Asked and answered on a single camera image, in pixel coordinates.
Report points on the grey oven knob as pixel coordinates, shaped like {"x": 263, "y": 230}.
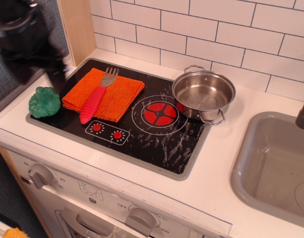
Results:
{"x": 141, "y": 221}
{"x": 40, "y": 176}

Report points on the light wooden side post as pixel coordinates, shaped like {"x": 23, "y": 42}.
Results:
{"x": 77, "y": 22}

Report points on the grey right oven knob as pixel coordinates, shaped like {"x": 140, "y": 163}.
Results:
{"x": 141, "y": 221}

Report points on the green toy broccoli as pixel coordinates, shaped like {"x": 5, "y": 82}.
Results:
{"x": 44, "y": 103}

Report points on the fork with pink handle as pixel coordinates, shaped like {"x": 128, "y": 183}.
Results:
{"x": 92, "y": 102}

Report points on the white toy oven front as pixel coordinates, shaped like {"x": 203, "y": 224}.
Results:
{"x": 71, "y": 208}

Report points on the orange folded cloth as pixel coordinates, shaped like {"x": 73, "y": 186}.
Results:
{"x": 115, "y": 100}

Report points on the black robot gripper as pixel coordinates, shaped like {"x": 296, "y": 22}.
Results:
{"x": 26, "y": 43}

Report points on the black toy stove top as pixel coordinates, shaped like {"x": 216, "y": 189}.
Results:
{"x": 151, "y": 134}

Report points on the orange yellow plush object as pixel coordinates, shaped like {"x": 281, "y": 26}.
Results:
{"x": 14, "y": 233}

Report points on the grey left oven knob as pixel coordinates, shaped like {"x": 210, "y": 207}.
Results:
{"x": 40, "y": 176}

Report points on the grey plastic sink basin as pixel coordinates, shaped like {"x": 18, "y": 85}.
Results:
{"x": 268, "y": 174}

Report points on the stainless steel pot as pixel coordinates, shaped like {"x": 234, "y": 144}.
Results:
{"x": 203, "y": 95}

